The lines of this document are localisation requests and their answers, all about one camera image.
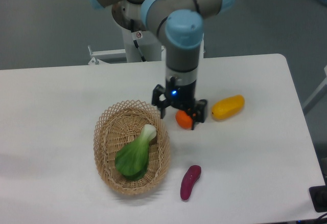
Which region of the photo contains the black box at table edge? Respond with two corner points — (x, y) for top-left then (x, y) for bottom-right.
(309, 185), (326, 213)

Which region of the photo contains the orange tangerine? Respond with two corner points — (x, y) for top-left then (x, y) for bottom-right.
(175, 110), (193, 129)

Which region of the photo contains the black cable on pedestal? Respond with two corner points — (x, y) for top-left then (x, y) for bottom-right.
(130, 18), (147, 62)

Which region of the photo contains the yellow mango fruit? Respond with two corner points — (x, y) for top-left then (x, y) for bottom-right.
(211, 95), (245, 120)

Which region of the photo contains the green bok choy vegetable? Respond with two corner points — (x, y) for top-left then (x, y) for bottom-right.
(115, 124), (156, 181)

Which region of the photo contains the purple sweet potato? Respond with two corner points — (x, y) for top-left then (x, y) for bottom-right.
(180, 165), (202, 201)

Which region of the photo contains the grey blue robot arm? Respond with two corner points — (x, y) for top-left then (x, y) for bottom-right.
(89, 0), (235, 124)

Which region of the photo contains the woven wicker basket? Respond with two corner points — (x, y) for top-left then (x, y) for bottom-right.
(94, 100), (171, 195)

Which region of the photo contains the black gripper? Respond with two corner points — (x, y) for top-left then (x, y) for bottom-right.
(151, 78), (207, 130)

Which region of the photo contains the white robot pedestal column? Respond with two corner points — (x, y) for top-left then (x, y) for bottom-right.
(121, 28), (163, 62)

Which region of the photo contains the white metal base frame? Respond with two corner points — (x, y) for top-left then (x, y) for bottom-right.
(87, 33), (206, 65)

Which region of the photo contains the white table leg right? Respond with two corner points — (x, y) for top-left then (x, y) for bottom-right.
(302, 66), (326, 116)

